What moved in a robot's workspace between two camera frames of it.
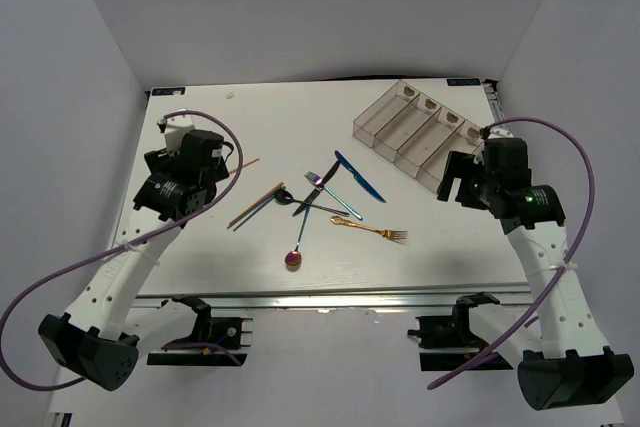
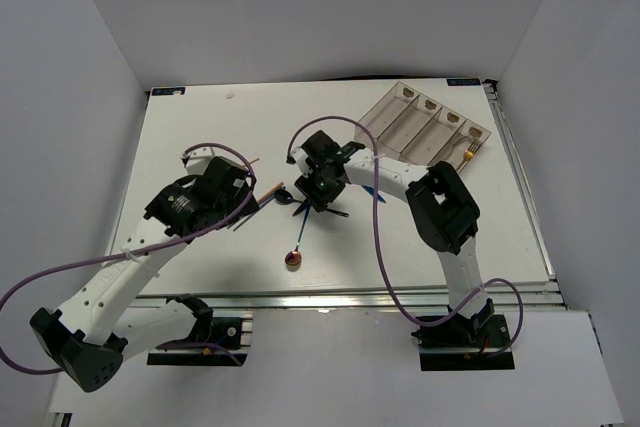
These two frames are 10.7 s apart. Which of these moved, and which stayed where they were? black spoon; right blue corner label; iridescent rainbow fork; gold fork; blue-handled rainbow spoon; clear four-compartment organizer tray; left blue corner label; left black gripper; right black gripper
Moved: right black gripper; iridescent rainbow fork; left black gripper; gold fork
Stayed: blue-handled rainbow spoon; black spoon; left blue corner label; clear four-compartment organizer tray; right blue corner label
